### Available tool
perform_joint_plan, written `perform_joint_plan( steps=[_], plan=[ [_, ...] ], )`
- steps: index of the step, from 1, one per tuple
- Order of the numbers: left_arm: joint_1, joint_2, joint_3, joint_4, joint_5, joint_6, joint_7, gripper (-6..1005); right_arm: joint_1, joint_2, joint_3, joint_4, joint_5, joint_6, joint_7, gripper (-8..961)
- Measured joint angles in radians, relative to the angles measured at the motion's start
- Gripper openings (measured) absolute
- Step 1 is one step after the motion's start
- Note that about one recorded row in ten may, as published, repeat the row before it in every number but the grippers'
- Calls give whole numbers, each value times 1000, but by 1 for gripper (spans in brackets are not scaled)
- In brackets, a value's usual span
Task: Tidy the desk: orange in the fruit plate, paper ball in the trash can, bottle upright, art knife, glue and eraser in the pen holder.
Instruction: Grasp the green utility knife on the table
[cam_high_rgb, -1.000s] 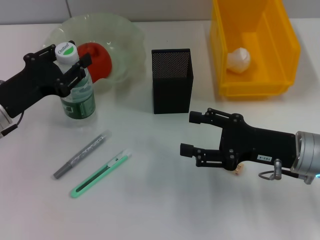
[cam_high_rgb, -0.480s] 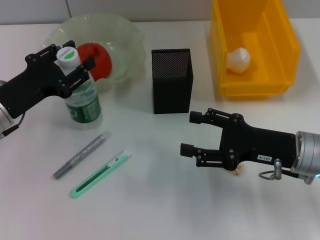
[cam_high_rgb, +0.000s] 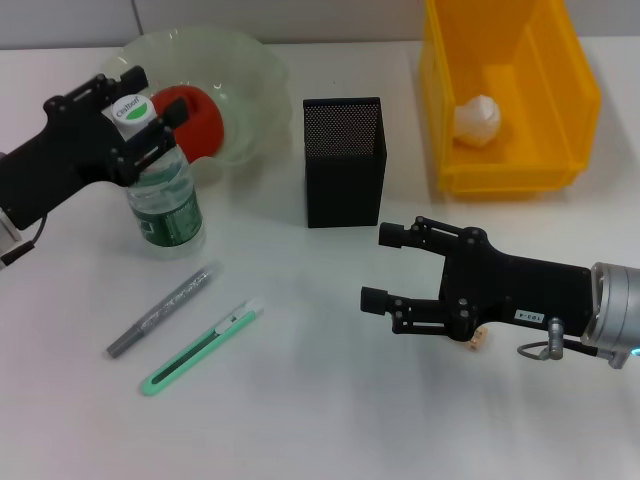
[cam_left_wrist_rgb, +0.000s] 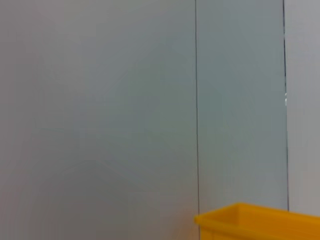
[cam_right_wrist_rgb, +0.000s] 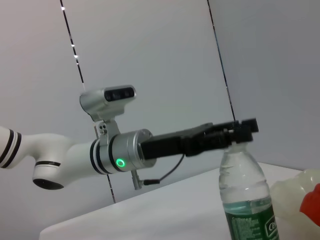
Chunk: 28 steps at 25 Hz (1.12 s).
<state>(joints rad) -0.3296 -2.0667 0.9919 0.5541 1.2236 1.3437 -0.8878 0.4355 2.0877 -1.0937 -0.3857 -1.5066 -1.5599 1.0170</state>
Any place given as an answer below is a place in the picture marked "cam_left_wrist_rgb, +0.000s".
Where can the yellow plastic bin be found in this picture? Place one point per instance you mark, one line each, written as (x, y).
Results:
(262, 225)

